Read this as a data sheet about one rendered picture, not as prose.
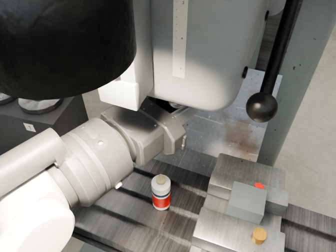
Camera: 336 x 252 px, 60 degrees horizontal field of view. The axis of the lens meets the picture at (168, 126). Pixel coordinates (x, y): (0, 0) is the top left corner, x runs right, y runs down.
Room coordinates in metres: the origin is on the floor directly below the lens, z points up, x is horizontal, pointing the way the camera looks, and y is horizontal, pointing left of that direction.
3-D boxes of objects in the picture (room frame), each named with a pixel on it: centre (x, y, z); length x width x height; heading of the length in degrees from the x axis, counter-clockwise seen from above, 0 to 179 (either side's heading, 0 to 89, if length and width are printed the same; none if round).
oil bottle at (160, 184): (0.34, 0.01, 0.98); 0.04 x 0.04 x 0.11
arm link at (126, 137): (0.26, 0.06, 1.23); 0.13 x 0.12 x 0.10; 46
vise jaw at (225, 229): (0.22, -0.12, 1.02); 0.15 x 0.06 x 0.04; 70
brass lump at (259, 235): (0.21, -0.15, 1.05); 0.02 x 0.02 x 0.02
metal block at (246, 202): (0.27, -0.14, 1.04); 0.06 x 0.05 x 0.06; 70
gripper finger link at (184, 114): (0.30, -0.02, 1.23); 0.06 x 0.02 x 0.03; 136
